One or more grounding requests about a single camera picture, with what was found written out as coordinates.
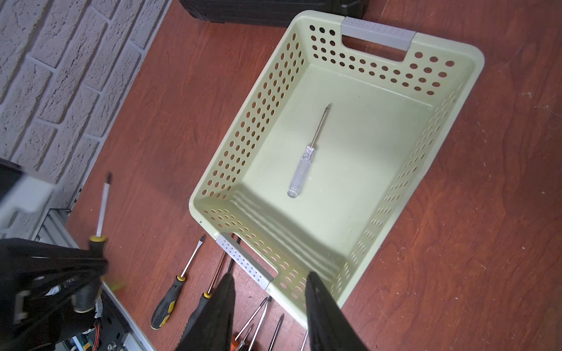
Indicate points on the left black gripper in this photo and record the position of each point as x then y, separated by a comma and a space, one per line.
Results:
25, 316

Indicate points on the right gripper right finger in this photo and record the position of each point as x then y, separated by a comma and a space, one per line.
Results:
328, 329

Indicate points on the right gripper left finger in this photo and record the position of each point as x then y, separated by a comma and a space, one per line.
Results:
213, 328

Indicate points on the clear handled screwdriver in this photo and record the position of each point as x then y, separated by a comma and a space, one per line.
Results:
305, 163

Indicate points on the black yellow dotted screwdriver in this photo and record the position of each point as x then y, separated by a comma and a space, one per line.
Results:
205, 297

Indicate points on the orange black stubby screwdriver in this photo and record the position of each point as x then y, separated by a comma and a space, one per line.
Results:
304, 342

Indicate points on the small clear slim screwdriver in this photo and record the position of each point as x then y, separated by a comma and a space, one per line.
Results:
251, 318

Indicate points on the small green black screwdriver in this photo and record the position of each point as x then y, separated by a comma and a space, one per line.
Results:
260, 323

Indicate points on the light green perforated bin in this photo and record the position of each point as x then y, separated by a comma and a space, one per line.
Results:
395, 95

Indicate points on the black plastic tool case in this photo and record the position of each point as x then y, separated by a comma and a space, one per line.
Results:
277, 13

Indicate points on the yellow handled screwdriver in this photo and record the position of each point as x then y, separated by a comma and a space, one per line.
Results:
276, 332

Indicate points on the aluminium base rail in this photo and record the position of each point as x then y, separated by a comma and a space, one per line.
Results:
109, 326

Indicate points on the pink handled screwdriver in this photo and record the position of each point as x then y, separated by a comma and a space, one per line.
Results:
232, 262

